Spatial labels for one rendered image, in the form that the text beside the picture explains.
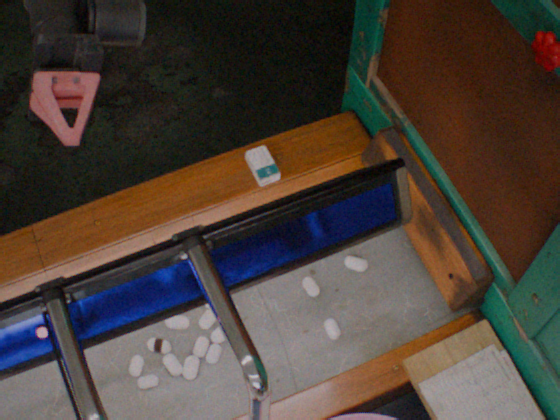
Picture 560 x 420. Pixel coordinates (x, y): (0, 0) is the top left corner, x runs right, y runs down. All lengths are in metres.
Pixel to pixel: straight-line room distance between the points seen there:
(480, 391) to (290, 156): 0.49
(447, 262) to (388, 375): 0.18
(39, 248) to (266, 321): 0.37
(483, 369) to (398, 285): 0.20
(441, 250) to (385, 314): 0.13
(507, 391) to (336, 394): 0.25
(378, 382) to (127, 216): 0.46
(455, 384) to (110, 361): 0.50
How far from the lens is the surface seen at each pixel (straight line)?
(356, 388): 1.01
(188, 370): 1.02
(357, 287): 1.10
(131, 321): 0.73
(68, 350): 0.66
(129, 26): 0.79
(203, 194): 1.15
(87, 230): 1.14
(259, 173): 1.14
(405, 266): 1.13
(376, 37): 1.11
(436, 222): 1.04
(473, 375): 1.04
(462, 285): 1.02
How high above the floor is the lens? 1.72
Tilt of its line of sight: 58 degrees down
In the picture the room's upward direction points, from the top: 3 degrees clockwise
